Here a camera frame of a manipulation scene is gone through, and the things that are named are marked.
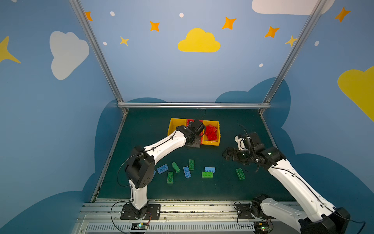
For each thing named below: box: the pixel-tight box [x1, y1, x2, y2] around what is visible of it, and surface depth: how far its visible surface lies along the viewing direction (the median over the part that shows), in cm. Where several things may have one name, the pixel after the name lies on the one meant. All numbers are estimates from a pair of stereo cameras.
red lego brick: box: [205, 124, 218, 141], surface depth 103 cm
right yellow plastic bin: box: [202, 119, 221, 147], surface depth 103 cm
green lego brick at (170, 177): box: [167, 171, 174, 184], surface depth 86 cm
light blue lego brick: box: [204, 166, 216, 174], surface depth 90 cm
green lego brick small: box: [171, 161, 181, 174], surface depth 90 cm
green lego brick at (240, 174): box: [235, 167, 246, 181], surface depth 88 cm
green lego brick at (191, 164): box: [188, 158, 195, 171], surface depth 92 cm
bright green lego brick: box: [202, 171, 213, 179], surface depth 88 cm
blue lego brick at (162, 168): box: [156, 163, 169, 175], surface depth 90 cm
